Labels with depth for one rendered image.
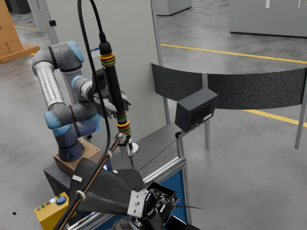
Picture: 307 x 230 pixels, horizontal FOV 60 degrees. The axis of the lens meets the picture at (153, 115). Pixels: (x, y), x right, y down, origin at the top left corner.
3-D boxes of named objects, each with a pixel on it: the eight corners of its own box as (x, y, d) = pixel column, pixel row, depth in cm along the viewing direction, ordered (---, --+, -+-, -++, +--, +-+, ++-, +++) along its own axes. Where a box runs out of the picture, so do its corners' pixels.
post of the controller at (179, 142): (181, 159, 176) (178, 135, 166) (177, 157, 178) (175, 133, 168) (184, 157, 177) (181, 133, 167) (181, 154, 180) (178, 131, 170)
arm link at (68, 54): (75, 132, 161) (46, 43, 133) (99, 124, 166) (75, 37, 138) (79, 142, 151) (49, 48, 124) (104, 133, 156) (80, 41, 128)
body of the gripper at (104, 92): (123, 111, 96) (107, 101, 104) (118, 89, 91) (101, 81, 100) (104, 119, 92) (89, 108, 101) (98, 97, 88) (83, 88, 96)
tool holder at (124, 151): (133, 161, 92) (127, 139, 87) (114, 159, 94) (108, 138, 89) (141, 145, 99) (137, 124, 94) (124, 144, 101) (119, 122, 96)
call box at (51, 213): (47, 236, 126) (39, 222, 121) (40, 222, 133) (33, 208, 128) (77, 216, 134) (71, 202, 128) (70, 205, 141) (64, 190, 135)
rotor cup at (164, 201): (169, 237, 103) (186, 208, 104) (146, 235, 93) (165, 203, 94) (147, 215, 114) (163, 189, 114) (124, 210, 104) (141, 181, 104)
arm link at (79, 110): (75, 120, 116) (67, 98, 110) (99, 112, 119) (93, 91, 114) (78, 128, 109) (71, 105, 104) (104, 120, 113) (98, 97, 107)
